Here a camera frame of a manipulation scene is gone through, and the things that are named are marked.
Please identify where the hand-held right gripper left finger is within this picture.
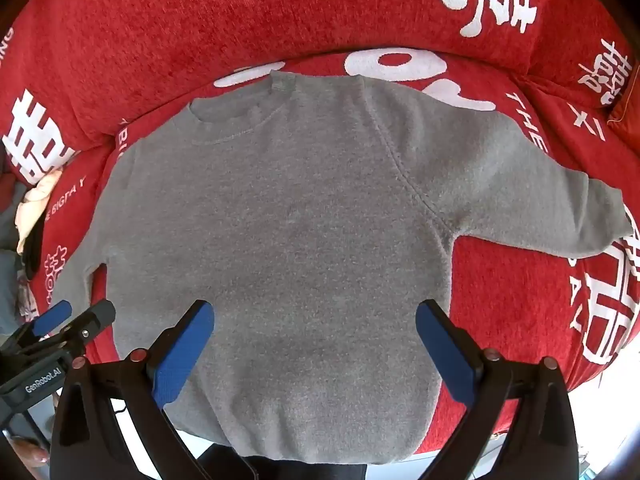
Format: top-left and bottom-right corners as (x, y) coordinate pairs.
(49, 300), (257, 480)

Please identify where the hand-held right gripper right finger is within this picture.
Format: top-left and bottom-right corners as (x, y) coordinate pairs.
(415, 299), (581, 480)

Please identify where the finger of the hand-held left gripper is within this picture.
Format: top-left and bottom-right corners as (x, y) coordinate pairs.
(37, 300), (117, 353)
(0, 300), (72, 356)

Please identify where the grey sweater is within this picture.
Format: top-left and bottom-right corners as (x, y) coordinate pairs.
(47, 71), (633, 466)

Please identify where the person's left hand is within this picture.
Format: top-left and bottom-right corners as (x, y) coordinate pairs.
(7, 432), (51, 466)

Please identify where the cream cloth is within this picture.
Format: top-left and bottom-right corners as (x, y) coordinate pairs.
(15, 172), (63, 256)

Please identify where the red printed sofa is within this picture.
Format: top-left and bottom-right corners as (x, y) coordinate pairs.
(0, 0), (640, 461)

